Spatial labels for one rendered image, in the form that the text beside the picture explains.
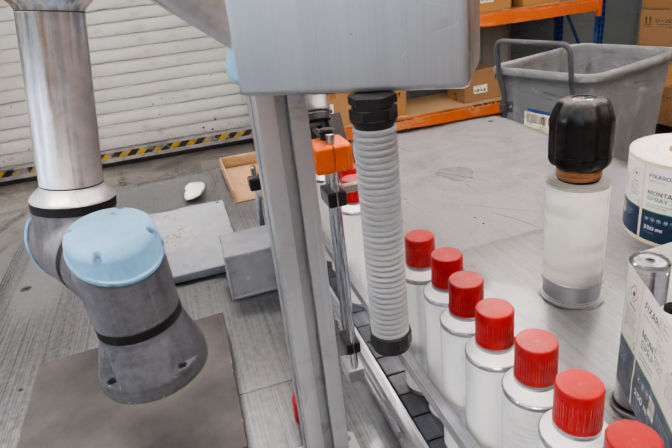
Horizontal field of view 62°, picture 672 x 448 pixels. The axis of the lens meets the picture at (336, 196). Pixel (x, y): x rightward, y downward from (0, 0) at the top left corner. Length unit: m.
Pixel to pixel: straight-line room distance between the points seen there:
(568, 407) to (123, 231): 0.55
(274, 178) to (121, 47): 4.47
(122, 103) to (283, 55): 4.60
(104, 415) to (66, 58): 0.47
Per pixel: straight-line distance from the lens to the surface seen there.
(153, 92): 4.97
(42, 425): 0.88
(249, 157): 1.75
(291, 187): 0.51
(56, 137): 0.84
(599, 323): 0.87
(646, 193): 1.07
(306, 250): 0.54
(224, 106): 5.01
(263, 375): 0.87
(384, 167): 0.39
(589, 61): 3.75
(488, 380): 0.53
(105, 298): 0.76
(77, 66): 0.83
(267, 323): 0.97
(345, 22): 0.39
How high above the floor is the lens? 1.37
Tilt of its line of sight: 22 degrees down
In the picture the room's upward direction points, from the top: 6 degrees counter-clockwise
